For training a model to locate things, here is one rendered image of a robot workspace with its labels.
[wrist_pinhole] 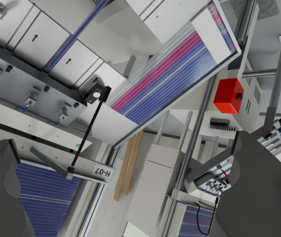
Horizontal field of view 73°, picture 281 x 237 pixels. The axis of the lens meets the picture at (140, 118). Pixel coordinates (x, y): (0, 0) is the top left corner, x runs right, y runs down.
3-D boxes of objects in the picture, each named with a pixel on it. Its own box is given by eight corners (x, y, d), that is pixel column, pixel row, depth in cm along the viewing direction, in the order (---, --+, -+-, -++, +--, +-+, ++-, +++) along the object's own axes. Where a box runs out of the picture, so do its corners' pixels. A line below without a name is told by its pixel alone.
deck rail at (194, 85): (231, 43, 77) (240, 50, 73) (233, 46, 79) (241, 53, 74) (111, 138, 102) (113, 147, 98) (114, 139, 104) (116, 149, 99)
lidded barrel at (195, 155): (188, 137, 527) (180, 160, 511) (178, 129, 488) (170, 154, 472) (207, 140, 489) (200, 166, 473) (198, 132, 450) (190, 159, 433)
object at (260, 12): (271, -19, 112) (241, 98, 93) (278, 13, 127) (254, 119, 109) (229, -3, 129) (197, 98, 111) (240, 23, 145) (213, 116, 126)
